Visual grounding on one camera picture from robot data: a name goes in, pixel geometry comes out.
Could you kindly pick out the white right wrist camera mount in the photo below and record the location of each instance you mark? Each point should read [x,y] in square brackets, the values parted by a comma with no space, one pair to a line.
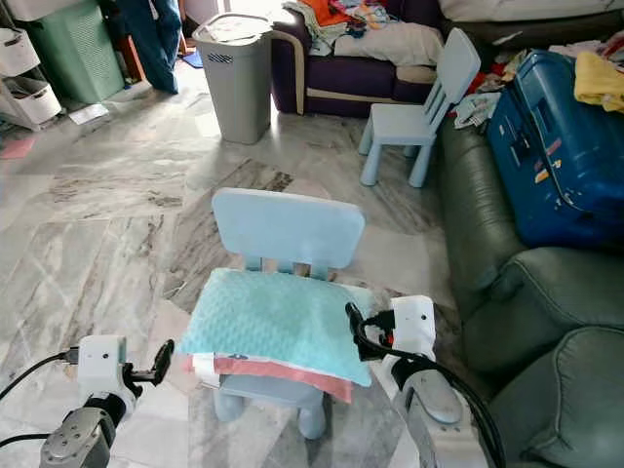
[412,322]

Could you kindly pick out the light blue child chair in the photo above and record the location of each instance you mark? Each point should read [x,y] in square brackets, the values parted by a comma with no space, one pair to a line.
[414,122]
[288,229]

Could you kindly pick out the yellow cloth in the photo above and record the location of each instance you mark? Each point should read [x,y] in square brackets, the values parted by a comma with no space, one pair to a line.
[600,78]

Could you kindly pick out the white paper sheet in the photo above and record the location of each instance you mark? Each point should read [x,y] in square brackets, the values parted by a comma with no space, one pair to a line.
[88,114]

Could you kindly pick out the grey laundry bin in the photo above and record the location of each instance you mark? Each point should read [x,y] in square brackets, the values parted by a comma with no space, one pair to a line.
[234,83]

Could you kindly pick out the red and white clothes heap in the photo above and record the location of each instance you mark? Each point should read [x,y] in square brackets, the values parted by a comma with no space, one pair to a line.
[483,102]

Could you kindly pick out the white storage rack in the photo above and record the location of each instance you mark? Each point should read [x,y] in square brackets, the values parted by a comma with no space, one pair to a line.
[19,68]

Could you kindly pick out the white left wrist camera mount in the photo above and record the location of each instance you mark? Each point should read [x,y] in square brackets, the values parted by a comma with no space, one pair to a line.
[99,363]

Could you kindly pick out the blue floor mat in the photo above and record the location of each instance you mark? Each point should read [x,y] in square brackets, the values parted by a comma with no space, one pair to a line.
[193,58]

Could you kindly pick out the green leather sofa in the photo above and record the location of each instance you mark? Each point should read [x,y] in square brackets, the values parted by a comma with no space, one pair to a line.
[536,331]

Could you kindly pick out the cream blanket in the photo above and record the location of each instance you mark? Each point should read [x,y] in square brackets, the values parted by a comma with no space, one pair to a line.
[390,44]

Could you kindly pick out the teal fleece pillow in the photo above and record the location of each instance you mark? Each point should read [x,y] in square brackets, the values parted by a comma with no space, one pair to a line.
[273,322]

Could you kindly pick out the colourful clothes pile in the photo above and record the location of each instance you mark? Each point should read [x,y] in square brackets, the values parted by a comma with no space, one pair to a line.
[336,18]

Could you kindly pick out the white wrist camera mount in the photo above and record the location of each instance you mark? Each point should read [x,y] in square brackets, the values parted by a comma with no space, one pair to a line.
[99,363]
[412,322]

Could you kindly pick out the green laundry basket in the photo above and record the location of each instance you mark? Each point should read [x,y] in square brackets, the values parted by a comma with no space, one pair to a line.
[78,49]

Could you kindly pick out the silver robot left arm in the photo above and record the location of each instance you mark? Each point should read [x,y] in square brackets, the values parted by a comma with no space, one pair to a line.
[78,444]

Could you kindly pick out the blue suitcase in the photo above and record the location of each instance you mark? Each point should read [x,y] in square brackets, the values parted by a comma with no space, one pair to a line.
[556,146]

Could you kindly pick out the pink floor item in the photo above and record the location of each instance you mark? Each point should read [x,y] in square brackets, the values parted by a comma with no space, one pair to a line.
[15,148]

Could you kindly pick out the purple sofa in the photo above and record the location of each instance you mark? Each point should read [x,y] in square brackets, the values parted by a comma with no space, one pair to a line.
[341,83]

